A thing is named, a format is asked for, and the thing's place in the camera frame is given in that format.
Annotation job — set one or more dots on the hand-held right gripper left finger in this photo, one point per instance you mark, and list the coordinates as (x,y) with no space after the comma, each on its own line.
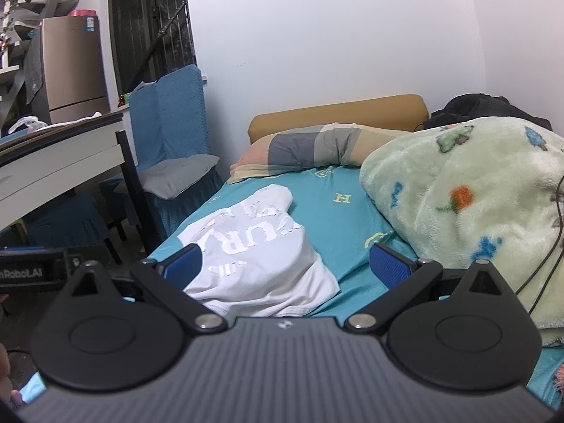
(185,261)

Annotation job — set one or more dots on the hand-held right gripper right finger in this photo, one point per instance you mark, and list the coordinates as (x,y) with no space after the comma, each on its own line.
(390,266)

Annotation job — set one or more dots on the white printed t-shirt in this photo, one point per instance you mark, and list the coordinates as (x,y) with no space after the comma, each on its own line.
(264,264)

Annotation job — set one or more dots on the black clothes pile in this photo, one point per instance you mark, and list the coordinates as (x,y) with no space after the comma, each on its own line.
(484,105)

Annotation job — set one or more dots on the grey seat cushion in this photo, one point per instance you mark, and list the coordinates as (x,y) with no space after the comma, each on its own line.
(176,176)

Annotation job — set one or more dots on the black desk leg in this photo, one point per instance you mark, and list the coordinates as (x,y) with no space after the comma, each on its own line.
(136,189)

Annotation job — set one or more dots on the white desk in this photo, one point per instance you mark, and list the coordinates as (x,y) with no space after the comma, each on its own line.
(53,163)

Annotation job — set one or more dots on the green printed fleece blanket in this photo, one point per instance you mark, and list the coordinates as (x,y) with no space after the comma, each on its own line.
(476,194)

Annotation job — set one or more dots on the striped patchwork pillow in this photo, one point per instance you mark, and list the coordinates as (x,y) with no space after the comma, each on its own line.
(299,150)

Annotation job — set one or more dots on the white plastic bag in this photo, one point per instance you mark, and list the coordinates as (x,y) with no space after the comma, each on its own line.
(26,124)

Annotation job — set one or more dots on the blue covered chair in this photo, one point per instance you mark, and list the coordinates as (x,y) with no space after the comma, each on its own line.
(176,110)

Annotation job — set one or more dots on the tan padded headboard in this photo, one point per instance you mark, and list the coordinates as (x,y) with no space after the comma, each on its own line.
(335,112)

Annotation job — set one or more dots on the dark grey hanging cloth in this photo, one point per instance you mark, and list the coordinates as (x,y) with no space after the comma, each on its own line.
(33,70)

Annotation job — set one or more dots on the beige refrigerator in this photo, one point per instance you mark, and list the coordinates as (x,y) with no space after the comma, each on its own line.
(75,66)

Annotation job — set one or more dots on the dark barred window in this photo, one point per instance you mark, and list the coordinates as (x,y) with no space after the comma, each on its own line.
(150,17)

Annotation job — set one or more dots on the pink container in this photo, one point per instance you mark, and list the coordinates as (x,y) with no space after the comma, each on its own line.
(83,13)

